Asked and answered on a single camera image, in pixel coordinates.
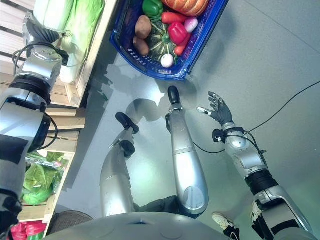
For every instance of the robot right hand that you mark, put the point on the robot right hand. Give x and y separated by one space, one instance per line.
222 113

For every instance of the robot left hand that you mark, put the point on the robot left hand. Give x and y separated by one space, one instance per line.
41 33

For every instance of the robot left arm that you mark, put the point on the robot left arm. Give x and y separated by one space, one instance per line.
25 105

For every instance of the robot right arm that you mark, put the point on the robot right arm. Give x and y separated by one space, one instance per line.
252 160

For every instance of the blue plastic shopping basket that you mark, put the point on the blue plastic shopping basket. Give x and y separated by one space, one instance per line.
200 50

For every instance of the small white napa cabbage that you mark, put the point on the small white napa cabbage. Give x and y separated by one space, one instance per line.
71 65

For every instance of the green leafy napa cabbage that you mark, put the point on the green leafy napa cabbage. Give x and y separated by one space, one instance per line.
85 25

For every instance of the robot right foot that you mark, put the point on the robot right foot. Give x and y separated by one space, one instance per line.
173 95

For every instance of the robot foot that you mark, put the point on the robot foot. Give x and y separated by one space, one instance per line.
173 95
127 121

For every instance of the wooden crate with cabbages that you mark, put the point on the wooden crate with cabbages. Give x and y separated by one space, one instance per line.
97 42

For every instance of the robot right leg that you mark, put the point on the robot right leg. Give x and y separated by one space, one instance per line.
186 160

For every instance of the robot leg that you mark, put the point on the robot leg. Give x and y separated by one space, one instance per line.
186 160
115 180

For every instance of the white onion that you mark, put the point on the white onion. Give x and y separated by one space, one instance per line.
166 60

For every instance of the small red carrot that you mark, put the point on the small red carrot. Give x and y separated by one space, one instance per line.
182 46

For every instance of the red bell pepper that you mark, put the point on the red bell pepper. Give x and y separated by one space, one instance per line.
177 31

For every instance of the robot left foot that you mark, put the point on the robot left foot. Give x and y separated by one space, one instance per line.
127 121

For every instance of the wooden shelf boards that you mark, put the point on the wooden shelf boards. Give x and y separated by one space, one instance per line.
66 125

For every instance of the green striped squash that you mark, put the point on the green striped squash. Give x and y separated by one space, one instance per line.
160 41

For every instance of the small brown potato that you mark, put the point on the small brown potato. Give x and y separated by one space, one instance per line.
140 45

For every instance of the large brown potato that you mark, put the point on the large brown potato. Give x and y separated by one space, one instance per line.
143 27

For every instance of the person's white shoe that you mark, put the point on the person's white shoe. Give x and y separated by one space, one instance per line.
255 212
222 220

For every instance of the orange-red carrot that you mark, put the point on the orange-red carrot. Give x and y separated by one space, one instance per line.
173 17

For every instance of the orange pumpkin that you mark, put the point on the orange pumpkin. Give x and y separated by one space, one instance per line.
186 6

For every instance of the green bell pepper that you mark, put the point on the green bell pepper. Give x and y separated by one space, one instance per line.
152 7

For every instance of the robot left leg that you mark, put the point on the robot left leg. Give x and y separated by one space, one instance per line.
115 180

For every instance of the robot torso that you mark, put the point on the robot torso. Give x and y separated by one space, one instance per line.
155 228

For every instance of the green lettuce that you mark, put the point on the green lettuce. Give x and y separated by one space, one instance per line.
40 180

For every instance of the wooden crate with lettuce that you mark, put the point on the wooden crate with lettuce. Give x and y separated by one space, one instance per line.
58 180

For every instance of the dark round mesh stool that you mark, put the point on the dark round mesh stool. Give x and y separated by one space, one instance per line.
70 220

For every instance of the red packaged produce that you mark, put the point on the red packaged produce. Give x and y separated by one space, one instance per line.
27 230

